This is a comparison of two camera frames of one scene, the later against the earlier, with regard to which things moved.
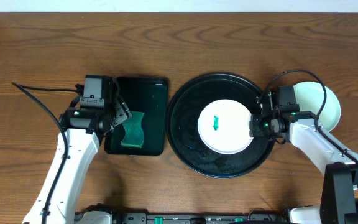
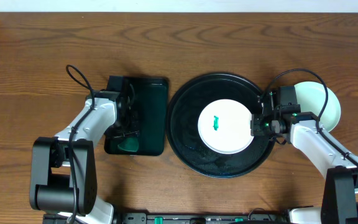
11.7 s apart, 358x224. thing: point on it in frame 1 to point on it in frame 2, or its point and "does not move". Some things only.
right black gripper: (255, 129) does not move
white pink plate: (224, 127) does not move
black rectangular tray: (148, 95) does not move
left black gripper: (117, 111) to (129, 116)
